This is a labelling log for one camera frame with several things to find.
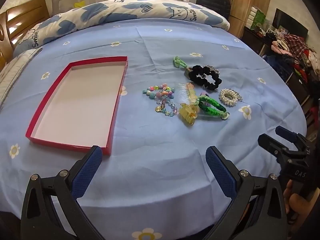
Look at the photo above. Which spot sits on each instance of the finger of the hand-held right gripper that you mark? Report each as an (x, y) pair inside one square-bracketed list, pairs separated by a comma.
[(271, 143), (287, 132)]

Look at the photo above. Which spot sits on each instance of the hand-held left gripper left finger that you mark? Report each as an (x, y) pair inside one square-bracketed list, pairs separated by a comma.
[(87, 172)]

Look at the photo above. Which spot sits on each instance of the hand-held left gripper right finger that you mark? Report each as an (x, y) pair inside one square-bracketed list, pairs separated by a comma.
[(222, 172)]

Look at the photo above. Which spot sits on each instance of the red shallow cardboard box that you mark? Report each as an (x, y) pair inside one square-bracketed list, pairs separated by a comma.
[(77, 105)]

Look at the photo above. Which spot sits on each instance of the yellow claw hair clip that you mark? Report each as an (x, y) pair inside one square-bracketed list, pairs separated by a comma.
[(188, 112)]

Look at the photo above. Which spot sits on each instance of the clear hair comb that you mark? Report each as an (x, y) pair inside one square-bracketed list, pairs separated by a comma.
[(191, 95)]

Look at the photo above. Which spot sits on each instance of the black velvet scrunchie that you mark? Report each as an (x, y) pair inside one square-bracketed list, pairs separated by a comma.
[(211, 81)]

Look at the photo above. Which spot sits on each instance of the person's right hand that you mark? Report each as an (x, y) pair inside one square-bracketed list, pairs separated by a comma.
[(288, 197)]

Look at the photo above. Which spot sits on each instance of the blue flowered bedsheet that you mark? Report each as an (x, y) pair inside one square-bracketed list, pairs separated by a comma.
[(155, 142)]

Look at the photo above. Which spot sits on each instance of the pile of clothes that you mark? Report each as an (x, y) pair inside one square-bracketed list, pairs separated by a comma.
[(300, 52)]

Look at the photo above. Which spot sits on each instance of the silver glitter hair clip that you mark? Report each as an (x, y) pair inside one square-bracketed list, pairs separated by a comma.
[(211, 69)]

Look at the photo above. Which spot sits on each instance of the dark cabinet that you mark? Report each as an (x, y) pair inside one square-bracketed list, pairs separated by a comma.
[(255, 41)]

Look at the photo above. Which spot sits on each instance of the rose gold wristwatch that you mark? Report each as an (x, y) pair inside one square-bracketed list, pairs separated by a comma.
[(187, 73)]

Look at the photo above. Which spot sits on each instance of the black monitor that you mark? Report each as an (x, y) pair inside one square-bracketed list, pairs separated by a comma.
[(287, 21)]

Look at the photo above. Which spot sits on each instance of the stack of green white boxes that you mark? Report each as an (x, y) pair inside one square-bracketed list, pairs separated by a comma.
[(257, 17)]

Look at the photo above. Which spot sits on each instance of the green hair clip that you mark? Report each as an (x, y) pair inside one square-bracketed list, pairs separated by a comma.
[(178, 61)]

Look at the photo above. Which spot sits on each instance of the white striped pillow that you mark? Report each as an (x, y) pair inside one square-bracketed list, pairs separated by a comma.
[(15, 70)]

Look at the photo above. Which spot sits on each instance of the white blue printed quilt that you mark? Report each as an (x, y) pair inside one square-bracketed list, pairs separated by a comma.
[(125, 12)]

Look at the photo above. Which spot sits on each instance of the wooden headboard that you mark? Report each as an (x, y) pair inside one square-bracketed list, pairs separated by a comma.
[(22, 17)]

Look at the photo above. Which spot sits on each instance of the yellow cloth piece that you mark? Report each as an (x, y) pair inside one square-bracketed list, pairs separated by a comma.
[(78, 4)]

